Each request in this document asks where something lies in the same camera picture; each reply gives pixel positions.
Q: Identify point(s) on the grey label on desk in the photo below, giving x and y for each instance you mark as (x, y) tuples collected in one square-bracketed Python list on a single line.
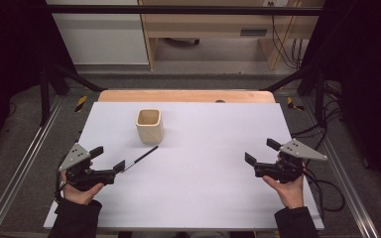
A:
[(253, 32)]

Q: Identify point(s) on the person's left hand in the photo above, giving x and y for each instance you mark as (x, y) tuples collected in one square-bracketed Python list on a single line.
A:
[(79, 196)]

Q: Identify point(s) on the black pen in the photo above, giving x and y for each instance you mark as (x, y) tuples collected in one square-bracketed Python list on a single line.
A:
[(142, 157)]

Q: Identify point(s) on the white board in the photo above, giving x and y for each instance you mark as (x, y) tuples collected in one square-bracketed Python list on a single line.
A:
[(195, 185)]

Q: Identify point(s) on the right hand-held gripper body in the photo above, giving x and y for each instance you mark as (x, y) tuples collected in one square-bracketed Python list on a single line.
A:
[(284, 170)]

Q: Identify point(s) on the black metal stand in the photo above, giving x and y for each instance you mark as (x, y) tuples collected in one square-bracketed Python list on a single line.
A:
[(319, 95), (44, 95)]

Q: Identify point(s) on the wooden table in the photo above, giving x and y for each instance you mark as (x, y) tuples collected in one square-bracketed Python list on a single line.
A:
[(178, 95)]

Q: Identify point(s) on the aluminium rail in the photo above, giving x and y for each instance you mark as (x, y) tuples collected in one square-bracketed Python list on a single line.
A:
[(340, 165), (23, 158)]

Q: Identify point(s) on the person's right hand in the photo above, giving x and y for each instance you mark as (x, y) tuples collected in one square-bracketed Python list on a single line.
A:
[(289, 194)]

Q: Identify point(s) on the light wooden desk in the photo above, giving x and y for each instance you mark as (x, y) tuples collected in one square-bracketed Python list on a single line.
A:
[(211, 24)]

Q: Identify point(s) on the dark curtain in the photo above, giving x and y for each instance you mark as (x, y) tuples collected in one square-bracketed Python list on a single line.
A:
[(10, 66), (367, 82)]

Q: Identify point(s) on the white cabinet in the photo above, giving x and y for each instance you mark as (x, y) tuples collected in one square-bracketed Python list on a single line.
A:
[(102, 39)]

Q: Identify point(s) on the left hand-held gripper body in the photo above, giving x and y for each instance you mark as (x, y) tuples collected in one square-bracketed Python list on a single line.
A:
[(86, 177)]

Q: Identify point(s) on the wooden pen holder cup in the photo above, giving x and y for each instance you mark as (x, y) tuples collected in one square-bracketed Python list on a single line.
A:
[(149, 129)]

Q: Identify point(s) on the black horizontal frame bar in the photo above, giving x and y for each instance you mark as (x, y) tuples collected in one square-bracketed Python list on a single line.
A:
[(178, 10)]

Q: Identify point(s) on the yellow black tape strip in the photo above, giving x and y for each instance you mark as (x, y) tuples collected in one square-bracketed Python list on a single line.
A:
[(81, 103), (292, 104)]

